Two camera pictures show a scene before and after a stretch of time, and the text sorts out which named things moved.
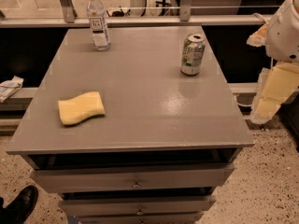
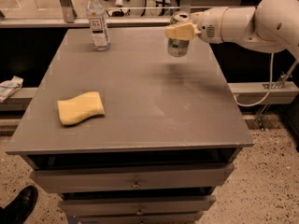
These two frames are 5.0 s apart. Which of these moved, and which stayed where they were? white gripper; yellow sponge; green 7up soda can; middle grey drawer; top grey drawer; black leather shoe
Moved: white gripper; green 7up soda can
Stayed: yellow sponge; top grey drawer; black leather shoe; middle grey drawer
